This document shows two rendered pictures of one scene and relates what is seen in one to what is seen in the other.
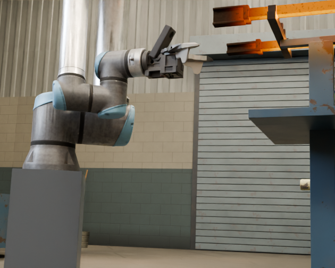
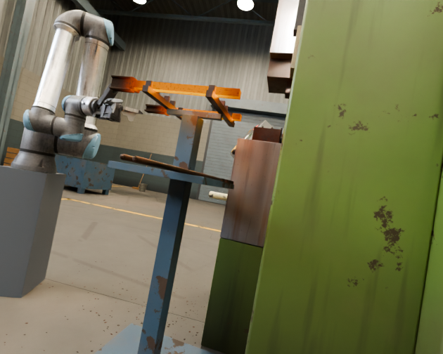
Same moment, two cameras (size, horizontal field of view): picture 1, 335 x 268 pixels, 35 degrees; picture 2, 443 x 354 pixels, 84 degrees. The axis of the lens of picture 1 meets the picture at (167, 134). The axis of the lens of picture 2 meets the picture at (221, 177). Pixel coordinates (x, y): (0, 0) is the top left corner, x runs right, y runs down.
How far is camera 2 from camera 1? 0.67 m
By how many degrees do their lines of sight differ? 9
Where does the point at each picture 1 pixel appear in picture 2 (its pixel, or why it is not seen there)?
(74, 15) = (52, 65)
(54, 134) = (33, 145)
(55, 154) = (31, 159)
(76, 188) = (41, 184)
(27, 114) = (124, 121)
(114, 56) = (74, 99)
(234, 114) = (227, 138)
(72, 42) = (46, 84)
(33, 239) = (5, 213)
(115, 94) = (71, 126)
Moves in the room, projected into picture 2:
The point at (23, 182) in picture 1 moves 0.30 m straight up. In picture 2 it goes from (2, 175) to (15, 113)
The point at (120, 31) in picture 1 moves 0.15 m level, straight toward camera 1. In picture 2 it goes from (93, 83) to (82, 70)
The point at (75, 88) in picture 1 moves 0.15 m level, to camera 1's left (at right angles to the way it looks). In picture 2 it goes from (40, 117) to (5, 110)
